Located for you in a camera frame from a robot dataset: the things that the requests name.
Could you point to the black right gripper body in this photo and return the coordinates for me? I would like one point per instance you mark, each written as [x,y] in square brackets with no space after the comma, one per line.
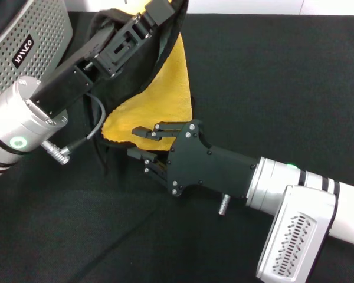
[200,165]

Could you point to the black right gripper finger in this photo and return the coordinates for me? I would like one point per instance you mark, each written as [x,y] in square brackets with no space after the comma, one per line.
[165,131]
[156,168]

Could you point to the yellow towel with black back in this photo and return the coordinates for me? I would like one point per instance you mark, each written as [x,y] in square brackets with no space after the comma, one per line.
[165,97]

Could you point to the black tablecloth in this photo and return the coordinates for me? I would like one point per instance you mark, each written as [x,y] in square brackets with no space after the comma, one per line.
[283,73]

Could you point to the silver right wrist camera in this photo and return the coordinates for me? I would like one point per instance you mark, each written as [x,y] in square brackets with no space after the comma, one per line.
[298,236]

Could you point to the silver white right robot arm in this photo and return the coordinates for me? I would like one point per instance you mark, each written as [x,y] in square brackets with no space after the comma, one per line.
[271,182]

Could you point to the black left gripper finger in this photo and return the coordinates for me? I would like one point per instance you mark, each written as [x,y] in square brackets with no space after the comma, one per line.
[159,11]

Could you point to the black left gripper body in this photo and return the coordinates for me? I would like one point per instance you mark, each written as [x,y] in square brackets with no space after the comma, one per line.
[62,91]

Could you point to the grey perforated storage box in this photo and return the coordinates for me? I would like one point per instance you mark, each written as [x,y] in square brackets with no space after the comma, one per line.
[47,29]

